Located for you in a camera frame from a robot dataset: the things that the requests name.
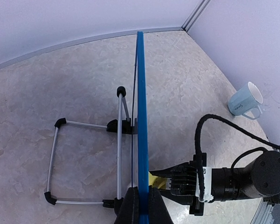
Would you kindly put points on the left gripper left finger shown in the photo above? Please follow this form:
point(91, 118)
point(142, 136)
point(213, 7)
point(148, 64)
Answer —
point(127, 208)

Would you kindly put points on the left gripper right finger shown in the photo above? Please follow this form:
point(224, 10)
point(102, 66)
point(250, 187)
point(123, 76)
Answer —
point(157, 210)

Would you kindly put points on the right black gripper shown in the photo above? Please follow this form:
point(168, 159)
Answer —
point(183, 186)

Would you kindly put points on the yellow whiteboard eraser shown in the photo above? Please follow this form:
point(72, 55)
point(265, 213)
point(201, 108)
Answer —
point(157, 182)

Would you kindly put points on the blue framed whiteboard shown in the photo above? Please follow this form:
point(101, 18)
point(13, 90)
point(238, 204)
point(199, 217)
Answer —
point(139, 158)

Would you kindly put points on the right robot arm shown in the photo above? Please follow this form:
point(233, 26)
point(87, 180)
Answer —
point(254, 174)

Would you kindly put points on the whiteboard metal stand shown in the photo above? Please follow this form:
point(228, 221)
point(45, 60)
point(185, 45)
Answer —
point(86, 160)

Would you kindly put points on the front aluminium rail base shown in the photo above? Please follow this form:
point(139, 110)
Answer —
point(267, 214)

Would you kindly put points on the right aluminium frame post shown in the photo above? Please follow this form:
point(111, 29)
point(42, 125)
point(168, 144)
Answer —
point(195, 14)

